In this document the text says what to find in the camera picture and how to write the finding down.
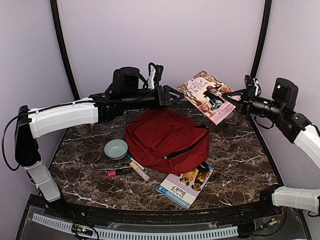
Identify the celadon bowl near left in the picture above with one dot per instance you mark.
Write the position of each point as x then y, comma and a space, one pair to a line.
116, 149

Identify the teal capped white marker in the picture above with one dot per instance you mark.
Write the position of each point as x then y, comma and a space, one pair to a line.
138, 164

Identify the right black frame post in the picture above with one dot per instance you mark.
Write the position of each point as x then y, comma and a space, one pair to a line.
262, 37

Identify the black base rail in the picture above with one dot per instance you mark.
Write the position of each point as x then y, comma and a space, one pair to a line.
226, 215

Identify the cream patterned mug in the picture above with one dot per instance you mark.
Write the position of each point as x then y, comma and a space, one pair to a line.
85, 130

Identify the pink Shakespeare book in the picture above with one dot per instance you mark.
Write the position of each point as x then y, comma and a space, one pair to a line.
205, 92

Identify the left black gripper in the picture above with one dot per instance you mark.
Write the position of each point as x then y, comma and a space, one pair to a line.
166, 101

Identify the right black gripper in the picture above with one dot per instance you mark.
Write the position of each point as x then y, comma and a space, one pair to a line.
246, 104

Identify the white slotted cable duct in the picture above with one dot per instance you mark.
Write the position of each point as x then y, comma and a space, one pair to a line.
119, 231

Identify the dog cover book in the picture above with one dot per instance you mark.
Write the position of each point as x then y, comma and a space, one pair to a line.
184, 188

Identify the red student backpack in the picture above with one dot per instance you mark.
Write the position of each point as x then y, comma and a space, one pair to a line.
168, 142

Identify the pale yellow highlighter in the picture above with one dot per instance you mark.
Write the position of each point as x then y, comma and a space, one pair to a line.
140, 172

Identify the black frame post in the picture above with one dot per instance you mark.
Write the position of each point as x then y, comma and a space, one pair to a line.
262, 37
62, 48

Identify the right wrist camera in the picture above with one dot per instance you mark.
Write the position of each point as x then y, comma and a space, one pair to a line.
252, 86

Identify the left black frame post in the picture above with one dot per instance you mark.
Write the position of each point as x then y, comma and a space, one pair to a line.
62, 48

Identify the pink black highlighter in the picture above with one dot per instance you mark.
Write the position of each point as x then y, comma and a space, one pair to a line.
118, 172

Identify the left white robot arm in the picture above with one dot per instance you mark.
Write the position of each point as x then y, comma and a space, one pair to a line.
32, 124

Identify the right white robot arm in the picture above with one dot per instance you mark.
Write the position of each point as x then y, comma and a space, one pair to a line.
296, 128

